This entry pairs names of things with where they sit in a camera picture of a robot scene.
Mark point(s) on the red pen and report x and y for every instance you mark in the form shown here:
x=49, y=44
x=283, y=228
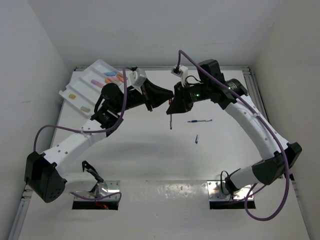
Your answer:
x=170, y=116

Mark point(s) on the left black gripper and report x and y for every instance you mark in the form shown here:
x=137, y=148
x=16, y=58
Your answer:
x=152, y=95

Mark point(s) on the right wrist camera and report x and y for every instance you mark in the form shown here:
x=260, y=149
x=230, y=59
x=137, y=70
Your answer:
x=180, y=71

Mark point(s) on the white compartment tray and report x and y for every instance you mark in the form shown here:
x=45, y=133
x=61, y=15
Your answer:
x=86, y=93

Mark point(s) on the blue pen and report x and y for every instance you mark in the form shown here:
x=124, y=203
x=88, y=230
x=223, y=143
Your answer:
x=199, y=120

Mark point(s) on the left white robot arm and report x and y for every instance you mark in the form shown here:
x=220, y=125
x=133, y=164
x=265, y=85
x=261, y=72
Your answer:
x=46, y=172

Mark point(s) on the white eraser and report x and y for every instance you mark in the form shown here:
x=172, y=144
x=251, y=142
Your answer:
x=85, y=109

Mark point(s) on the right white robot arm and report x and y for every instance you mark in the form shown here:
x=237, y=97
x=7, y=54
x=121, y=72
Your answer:
x=233, y=98

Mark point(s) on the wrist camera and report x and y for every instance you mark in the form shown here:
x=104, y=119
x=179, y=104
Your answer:
x=180, y=71
x=137, y=78

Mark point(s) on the blue highlighter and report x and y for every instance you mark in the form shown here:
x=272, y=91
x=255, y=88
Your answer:
x=110, y=74

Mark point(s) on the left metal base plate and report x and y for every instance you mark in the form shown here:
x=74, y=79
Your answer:
x=108, y=191

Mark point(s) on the yellow eraser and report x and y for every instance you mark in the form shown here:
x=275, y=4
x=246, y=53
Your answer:
x=72, y=96

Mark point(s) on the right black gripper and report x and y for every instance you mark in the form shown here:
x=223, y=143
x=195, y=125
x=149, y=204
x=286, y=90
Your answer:
x=180, y=102

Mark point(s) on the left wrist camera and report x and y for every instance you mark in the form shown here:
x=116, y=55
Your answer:
x=137, y=78

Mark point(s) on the purple pink highlighter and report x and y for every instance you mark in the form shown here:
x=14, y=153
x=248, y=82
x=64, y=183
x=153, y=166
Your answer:
x=97, y=83

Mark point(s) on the metal base plate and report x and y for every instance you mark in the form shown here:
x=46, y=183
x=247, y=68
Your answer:
x=108, y=191
x=217, y=192

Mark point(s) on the orange capped white highlighter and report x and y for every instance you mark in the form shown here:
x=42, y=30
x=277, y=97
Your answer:
x=113, y=80

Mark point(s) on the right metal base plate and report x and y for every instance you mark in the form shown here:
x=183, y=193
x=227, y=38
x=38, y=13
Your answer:
x=217, y=192

